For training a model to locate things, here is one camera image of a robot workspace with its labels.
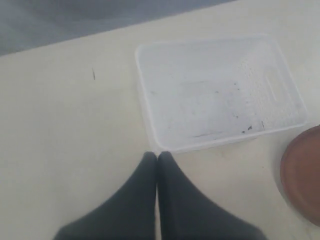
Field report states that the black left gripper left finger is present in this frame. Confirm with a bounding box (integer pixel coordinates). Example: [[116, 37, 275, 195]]
[[55, 151, 157, 240]]

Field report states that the brown round plate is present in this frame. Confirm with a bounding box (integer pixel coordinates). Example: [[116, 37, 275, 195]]
[[279, 126, 320, 226]]

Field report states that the white perforated plastic basket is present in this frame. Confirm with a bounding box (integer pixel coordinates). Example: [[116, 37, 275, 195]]
[[135, 34, 308, 153]]

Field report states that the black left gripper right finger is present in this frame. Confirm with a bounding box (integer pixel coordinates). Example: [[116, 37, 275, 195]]
[[157, 151, 266, 240]]

